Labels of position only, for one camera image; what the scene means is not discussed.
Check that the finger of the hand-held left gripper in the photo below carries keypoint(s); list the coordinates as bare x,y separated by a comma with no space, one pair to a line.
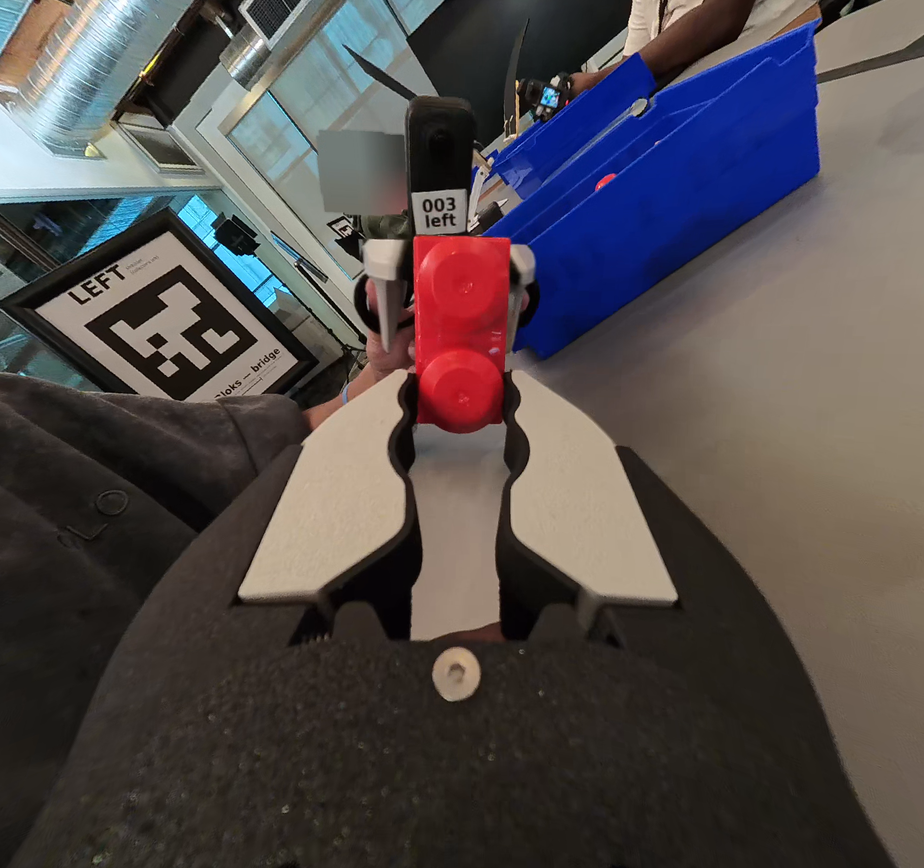
523,261
386,258

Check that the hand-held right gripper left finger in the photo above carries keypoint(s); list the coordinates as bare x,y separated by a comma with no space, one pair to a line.
339,514

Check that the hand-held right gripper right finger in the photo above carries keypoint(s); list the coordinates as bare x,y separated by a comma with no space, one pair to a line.
577,514

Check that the red two-stud block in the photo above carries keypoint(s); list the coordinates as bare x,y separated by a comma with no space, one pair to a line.
462,319

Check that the blue plastic bin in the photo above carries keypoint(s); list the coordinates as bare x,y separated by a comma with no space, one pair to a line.
577,124
686,218

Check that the grey desk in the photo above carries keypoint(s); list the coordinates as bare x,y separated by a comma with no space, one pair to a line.
758,485

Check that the person's left hand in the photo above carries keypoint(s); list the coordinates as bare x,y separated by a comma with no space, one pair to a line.
393,362

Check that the person's dark sweatshirt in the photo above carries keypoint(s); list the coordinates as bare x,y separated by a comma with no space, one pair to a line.
108,521

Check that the framed marker sign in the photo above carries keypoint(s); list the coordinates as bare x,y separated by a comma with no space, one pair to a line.
159,319

